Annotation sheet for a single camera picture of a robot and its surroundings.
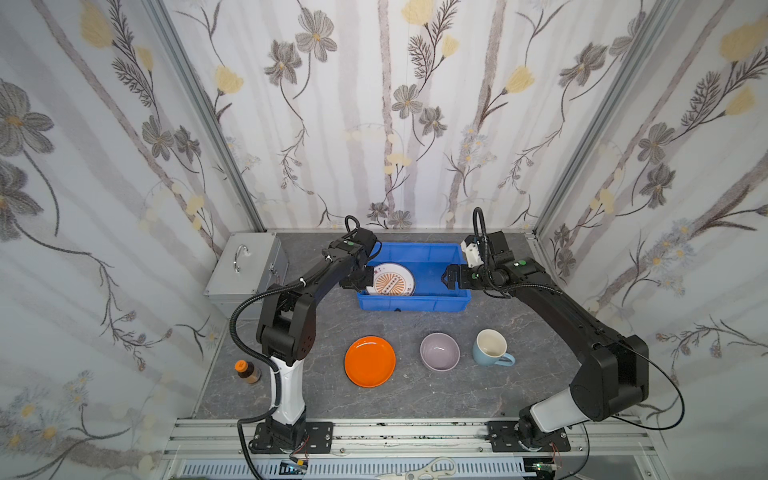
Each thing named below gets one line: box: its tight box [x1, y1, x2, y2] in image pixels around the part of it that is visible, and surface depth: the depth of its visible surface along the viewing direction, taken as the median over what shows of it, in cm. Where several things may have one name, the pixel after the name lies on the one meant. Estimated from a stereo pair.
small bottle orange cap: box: [234, 359, 262, 385], surface depth 78 cm
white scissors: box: [375, 457, 458, 480], surface depth 71 cm
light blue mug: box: [472, 329, 516, 367], surface depth 84 cm
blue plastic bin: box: [357, 242, 471, 313], surface depth 103 cm
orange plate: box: [344, 336, 397, 388], surface depth 88 cm
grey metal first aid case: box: [203, 232, 289, 320], surface depth 92 cm
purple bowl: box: [419, 332, 461, 372], surface depth 87 cm
